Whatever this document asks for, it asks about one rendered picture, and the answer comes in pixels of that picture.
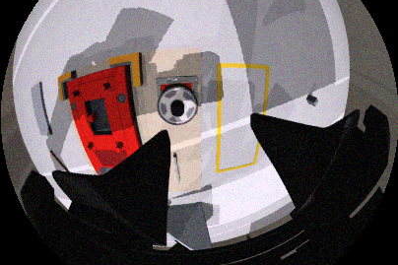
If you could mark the yellow rectangular outline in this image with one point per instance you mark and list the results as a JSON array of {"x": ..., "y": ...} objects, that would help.
[{"x": 219, "y": 127}]

